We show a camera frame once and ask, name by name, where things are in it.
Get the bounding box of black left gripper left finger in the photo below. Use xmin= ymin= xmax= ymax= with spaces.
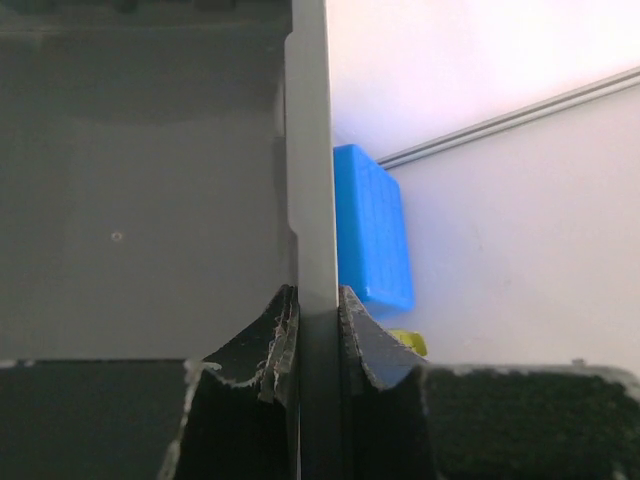
xmin=1 ymin=285 xmax=298 ymax=479

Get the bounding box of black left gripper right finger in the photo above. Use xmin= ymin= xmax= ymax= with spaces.
xmin=339 ymin=287 xmax=639 ymax=479

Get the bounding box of lime green plastic tub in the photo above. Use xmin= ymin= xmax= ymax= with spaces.
xmin=389 ymin=329 xmax=428 ymax=357

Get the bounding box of large blue plastic container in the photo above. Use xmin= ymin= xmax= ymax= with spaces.
xmin=333 ymin=144 xmax=415 ymax=320

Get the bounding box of grey plastic tray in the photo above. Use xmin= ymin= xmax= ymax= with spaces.
xmin=1 ymin=1 xmax=348 ymax=479

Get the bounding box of right aluminium corner post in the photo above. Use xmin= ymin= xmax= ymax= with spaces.
xmin=378 ymin=67 xmax=639 ymax=169

